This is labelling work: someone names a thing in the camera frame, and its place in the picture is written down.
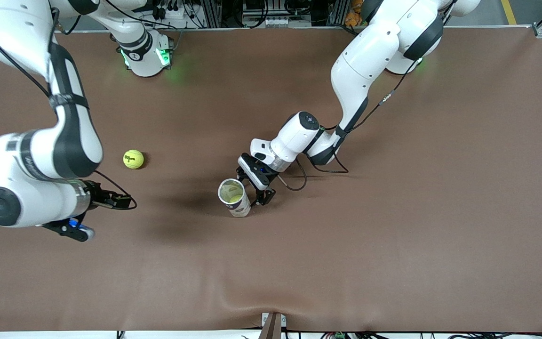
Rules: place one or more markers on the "yellow tennis ball two-line print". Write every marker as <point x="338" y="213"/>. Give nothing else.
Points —
<point x="235" y="198"/>

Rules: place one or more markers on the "small white power strip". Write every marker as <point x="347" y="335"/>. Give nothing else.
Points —
<point x="276" y="22"/>

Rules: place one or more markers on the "green terminal connector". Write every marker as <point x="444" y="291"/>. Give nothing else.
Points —
<point x="338" y="335"/>

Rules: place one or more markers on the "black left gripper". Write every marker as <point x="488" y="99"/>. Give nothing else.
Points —
<point x="267" y="187"/>

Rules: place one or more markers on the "white power strip black plugs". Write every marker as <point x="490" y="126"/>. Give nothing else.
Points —
<point x="177" y="16"/>

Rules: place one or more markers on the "orange lumpy objects heap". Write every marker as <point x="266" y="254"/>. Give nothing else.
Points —
<point x="353" y="16"/>

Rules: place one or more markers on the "Wilson tennis ball can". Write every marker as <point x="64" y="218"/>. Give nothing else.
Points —
<point x="240" y="209"/>

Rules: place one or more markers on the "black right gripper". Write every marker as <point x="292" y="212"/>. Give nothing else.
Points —
<point x="96" y="194"/>

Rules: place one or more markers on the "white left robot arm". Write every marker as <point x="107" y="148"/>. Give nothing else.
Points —
<point x="370" y="61"/>

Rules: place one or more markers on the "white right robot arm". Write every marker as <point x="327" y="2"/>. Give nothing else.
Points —
<point x="17" y="28"/>

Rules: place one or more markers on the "brown table mat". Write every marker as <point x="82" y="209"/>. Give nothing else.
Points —
<point x="393" y="235"/>

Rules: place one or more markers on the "yellow tennis ball small print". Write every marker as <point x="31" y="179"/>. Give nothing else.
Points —
<point x="133" y="159"/>

